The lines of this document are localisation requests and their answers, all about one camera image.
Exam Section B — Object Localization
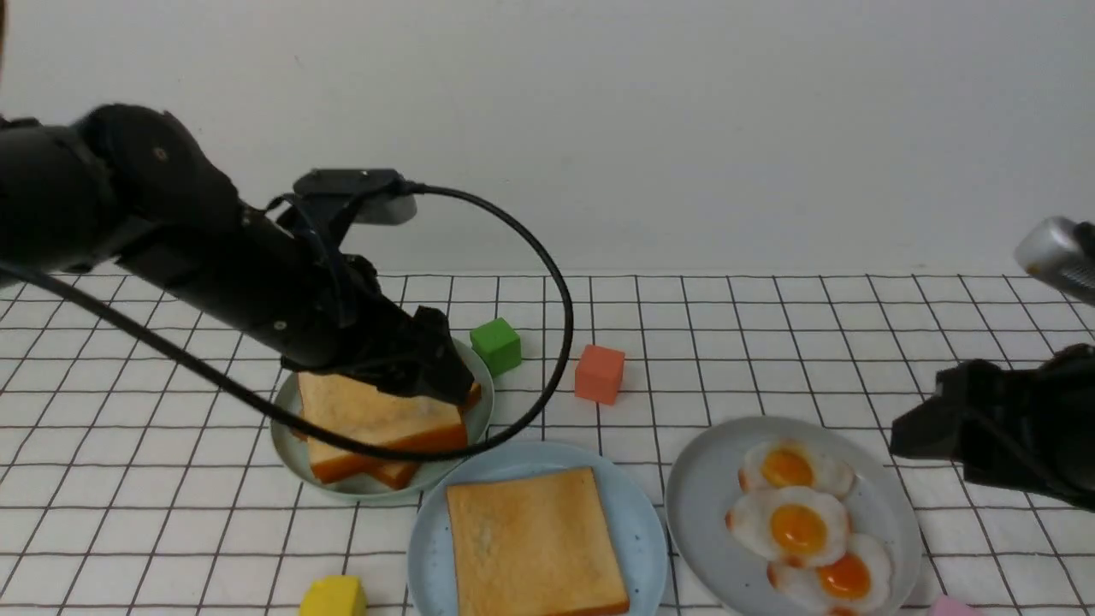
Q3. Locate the white grid tablecloth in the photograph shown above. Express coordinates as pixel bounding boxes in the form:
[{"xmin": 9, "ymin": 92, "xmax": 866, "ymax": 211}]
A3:
[{"xmin": 1, "ymin": 275, "xmax": 1094, "ymax": 615}]

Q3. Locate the yellow block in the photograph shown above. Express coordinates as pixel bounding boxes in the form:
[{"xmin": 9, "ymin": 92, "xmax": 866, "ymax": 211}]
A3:
[{"xmin": 298, "ymin": 576, "xmax": 368, "ymax": 616}]

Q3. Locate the green cube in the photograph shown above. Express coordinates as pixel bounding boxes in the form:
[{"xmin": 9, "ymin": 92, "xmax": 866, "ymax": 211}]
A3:
[{"xmin": 470, "ymin": 318, "xmax": 523, "ymax": 376}]

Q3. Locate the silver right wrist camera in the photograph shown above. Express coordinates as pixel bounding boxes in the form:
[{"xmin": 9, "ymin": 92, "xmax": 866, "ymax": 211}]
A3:
[{"xmin": 1014, "ymin": 216, "xmax": 1094, "ymax": 305}]

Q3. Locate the grey plate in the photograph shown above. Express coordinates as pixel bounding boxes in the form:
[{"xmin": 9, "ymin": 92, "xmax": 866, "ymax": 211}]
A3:
[{"xmin": 664, "ymin": 417, "xmax": 925, "ymax": 615}]

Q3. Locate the pink block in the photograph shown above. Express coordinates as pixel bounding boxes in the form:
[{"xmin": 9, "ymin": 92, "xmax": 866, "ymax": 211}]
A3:
[{"xmin": 926, "ymin": 594, "xmax": 983, "ymax": 616}]

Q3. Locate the fried egg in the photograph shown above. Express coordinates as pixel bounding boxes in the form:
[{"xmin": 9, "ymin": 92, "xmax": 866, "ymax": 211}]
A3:
[
  {"xmin": 737, "ymin": 438, "xmax": 855, "ymax": 499},
  {"xmin": 767, "ymin": 533, "xmax": 894, "ymax": 615},
  {"xmin": 725, "ymin": 486, "xmax": 852, "ymax": 569}
]

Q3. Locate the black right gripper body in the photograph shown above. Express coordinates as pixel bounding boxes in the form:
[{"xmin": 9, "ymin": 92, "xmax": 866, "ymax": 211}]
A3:
[{"xmin": 889, "ymin": 359, "xmax": 1062, "ymax": 496}]

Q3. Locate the orange cube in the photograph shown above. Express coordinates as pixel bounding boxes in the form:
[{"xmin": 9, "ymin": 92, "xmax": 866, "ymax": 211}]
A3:
[{"xmin": 574, "ymin": 344, "xmax": 625, "ymax": 406}]

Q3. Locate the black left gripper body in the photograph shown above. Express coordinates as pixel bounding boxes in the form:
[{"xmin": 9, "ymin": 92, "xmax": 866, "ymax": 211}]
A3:
[{"xmin": 321, "ymin": 256, "xmax": 476, "ymax": 406}]

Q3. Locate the black right cable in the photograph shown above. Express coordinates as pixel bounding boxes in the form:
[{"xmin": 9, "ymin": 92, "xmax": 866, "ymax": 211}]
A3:
[{"xmin": 0, "ymin": 181, "xmax": 576, "ymax": 464}]

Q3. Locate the green plate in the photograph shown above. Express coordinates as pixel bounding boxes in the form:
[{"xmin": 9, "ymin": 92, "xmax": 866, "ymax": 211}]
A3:
[{"xmin": 269, "ymin": 339, "xmax": 495, "ymax": 502}]

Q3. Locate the light blue plate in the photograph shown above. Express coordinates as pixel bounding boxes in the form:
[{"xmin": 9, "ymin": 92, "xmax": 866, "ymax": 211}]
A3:
[{"xmin": 407, "ymin": 441, "xmax": 669, "ymax": 615}]

